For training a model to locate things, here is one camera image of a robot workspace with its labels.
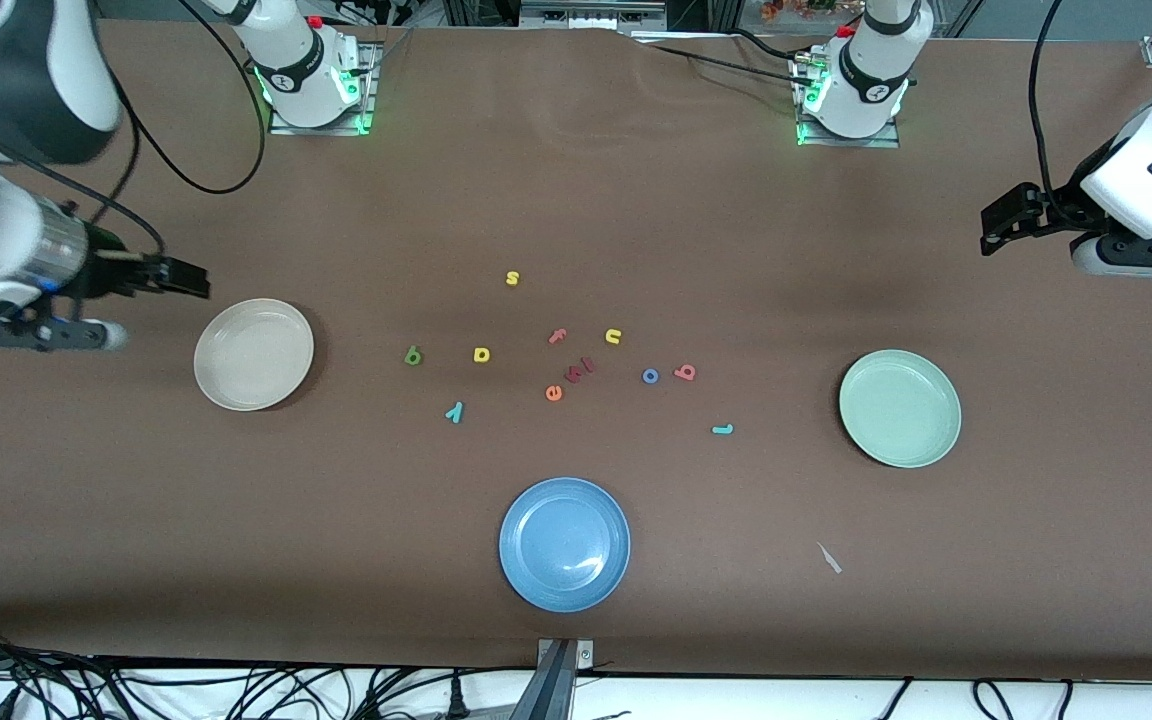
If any beige brown round plate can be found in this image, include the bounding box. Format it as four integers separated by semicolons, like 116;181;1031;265
194;299;315;412

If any light green round plate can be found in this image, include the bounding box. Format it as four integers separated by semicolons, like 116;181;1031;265
839;349;963;469

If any orange decorative object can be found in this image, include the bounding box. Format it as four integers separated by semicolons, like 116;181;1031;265
761;0;837;23

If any brown table cover sheet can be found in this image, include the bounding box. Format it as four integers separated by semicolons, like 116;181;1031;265
0;20;1152;683

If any blue round plate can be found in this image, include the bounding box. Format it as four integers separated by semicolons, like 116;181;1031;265
499;477;631;613

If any grey electronics box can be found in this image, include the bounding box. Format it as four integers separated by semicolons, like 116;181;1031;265
519;0;669;31

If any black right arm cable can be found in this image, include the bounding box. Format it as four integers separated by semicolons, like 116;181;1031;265
0;0;269;263

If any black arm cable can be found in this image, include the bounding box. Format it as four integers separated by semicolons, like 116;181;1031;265
1028;0;1077;221
0;0;269;263

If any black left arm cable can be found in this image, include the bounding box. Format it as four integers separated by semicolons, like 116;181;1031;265
1028;0;1077;221

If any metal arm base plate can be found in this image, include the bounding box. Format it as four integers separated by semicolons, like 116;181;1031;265
791;55;902;149
268;40;377;136

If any metal table edge bracket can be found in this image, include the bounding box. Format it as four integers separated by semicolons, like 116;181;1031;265
536;638;595;669

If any grey camera mount pole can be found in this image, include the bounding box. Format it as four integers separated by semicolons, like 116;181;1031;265
508;645;577;720

